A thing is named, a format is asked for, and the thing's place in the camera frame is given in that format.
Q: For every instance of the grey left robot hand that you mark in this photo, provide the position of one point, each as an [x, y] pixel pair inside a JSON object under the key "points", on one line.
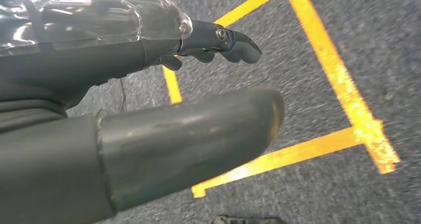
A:
{"points": [[98, 143]]}

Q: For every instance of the dark robot foot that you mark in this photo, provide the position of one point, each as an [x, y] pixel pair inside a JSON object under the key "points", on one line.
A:
{"points": [[246, 220]]}

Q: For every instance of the yellow floor tape marking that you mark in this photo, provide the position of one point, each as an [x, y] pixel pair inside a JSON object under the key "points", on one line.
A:
{"points": [[329, 68]]}

